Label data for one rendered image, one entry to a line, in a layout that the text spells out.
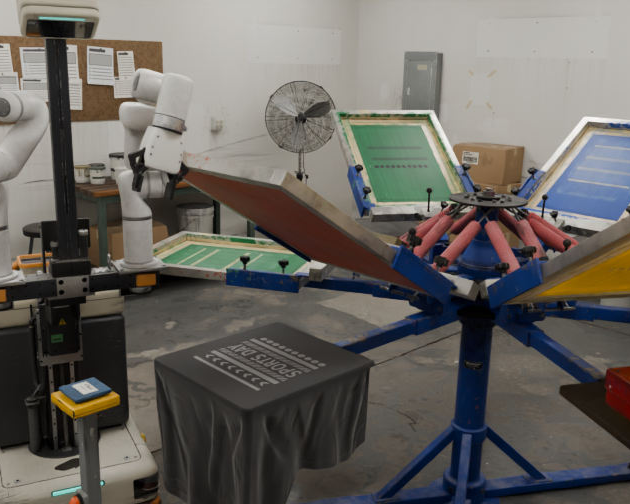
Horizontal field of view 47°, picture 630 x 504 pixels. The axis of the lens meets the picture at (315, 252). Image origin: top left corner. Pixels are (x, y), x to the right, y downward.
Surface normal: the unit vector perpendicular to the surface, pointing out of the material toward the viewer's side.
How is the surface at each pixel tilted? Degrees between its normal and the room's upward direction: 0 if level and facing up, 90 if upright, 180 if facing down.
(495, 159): 89
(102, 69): 88
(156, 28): 90
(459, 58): 90
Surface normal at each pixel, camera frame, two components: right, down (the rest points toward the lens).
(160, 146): 0.62, 0.19
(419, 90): -0.72, 0.16
